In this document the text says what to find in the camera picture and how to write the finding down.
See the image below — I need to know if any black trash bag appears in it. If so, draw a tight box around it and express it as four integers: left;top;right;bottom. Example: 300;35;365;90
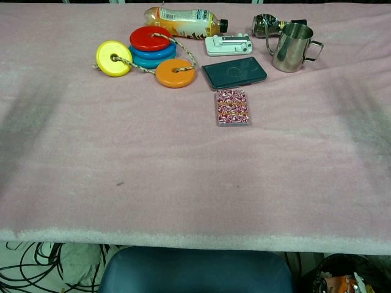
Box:
305;253;391;293

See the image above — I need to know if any orange toy disc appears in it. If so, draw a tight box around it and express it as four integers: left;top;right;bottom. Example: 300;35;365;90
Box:
155;58;197;89

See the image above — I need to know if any yellow toy disc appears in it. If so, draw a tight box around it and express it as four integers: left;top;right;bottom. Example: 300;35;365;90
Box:
95;40;133;78

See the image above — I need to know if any stainless steel milk pitcher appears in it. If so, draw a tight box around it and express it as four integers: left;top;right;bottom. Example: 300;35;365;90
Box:
267;23;324;73

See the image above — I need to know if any red patterned card box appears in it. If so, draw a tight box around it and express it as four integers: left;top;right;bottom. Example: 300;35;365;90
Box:
215;89;252;128

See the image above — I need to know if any blue chair seat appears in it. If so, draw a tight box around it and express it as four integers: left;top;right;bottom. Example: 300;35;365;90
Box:
97;246;296;293

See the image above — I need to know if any pink fleece table cloth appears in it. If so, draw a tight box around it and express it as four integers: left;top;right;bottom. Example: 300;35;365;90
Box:
0;2;391;256

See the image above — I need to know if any teal toy disc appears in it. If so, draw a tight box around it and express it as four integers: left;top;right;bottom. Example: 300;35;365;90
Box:
131;51;177;70

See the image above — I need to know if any orange juice plastic bottle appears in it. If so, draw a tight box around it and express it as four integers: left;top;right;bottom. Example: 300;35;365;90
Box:
144;6;229;40

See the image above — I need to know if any dark green flat case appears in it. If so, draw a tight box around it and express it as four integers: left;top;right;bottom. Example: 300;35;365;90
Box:
200;56;268;92

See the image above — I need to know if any braided toy rope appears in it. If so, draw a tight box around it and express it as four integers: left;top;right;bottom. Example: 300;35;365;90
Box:
92;32;197;75

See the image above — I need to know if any red toy disc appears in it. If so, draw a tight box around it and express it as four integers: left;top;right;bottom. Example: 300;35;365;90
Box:
129;26;172;52

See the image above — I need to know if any blue toy disc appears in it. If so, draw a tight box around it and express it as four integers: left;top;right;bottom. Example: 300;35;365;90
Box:
128;42;178;61

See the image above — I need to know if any black cables bundle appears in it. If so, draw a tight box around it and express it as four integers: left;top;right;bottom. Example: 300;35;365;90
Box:
0;241;108;293

